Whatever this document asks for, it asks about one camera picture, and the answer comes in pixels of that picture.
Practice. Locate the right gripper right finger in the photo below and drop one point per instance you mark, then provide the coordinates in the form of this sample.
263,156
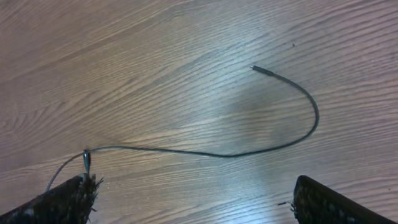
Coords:
315,203

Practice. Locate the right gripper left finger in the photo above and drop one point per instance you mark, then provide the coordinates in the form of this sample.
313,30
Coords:
68,203

